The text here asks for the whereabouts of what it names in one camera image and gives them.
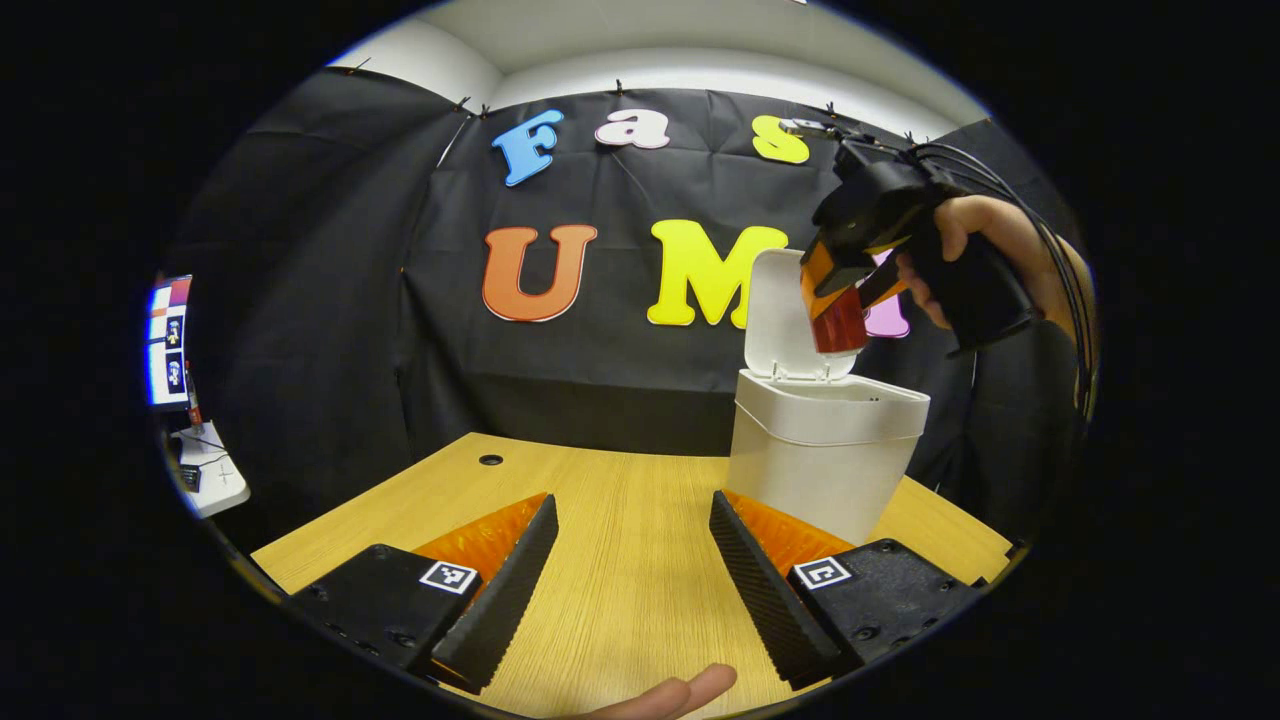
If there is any white side table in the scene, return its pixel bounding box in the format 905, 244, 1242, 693
168, 420, 252, 520

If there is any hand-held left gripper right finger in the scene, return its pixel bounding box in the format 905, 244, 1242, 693
708, 489, 986, 693

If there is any black backdrop cloth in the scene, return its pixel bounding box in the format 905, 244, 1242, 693
165, 68, 1091, 531

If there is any wooden desktop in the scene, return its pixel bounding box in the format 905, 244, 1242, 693
250, 432, 1016, 720

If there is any lit computer monitor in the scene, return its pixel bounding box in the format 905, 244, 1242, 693
146, 276, 194, 411

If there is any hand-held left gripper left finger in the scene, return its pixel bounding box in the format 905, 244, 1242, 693
288, 492, 559, 696

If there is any red pop can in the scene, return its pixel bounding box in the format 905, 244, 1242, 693
810, 288, 869, 357

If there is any white desktop garbage bin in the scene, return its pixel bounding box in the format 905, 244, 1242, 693
725, 248, 931, 546

